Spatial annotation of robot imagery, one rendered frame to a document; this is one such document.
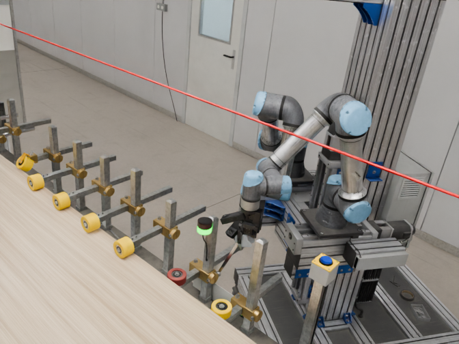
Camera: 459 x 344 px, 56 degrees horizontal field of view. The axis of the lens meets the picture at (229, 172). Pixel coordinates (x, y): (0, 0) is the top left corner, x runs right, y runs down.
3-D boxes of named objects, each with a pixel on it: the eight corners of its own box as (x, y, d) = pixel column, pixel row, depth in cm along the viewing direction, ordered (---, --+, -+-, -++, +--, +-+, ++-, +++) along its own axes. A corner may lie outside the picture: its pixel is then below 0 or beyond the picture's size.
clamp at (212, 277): (196, 266, 198) (197, 257, 196) (218, 280, 191) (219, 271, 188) (187, 271, 194) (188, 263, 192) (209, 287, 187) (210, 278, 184)
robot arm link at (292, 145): (332, 80, 176) (248, 163, 186) (344, 87, 167) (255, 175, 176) (348, 97, 182) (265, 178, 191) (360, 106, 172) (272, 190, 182)
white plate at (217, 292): (193, 284, 204) (195, 268, 200) (235, 314, 190) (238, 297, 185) (192, 285, 204) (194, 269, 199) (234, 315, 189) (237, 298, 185)
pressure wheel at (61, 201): (64, 188, 214) (72, 201, 212) (60, 196, 219) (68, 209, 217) (52, 192, 209) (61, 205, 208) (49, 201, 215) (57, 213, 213)
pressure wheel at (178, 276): (176, 284, 189) (177, 263, 184) (188, 294, 185) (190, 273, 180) (162, 293, 184) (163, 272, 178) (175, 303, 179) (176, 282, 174)
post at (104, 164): (107, 231, 242) (105, 153, 221) (111, 233, 240) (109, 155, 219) (102, 233, 240) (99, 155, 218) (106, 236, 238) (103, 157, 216)
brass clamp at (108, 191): (100, 184, 235) (100, 176, 233) (115, 194, 228) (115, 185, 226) (90, 188, 231) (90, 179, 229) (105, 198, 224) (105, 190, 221)
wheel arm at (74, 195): (138, 173, 250) (138, 167, 248) (143, 175, 248) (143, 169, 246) (58, 201, 215) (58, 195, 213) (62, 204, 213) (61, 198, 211)
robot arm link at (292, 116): (311, 99, 203) (289, 200, 211) (288, 95, 205) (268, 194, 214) (309, 99, 192) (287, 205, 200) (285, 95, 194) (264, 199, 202)
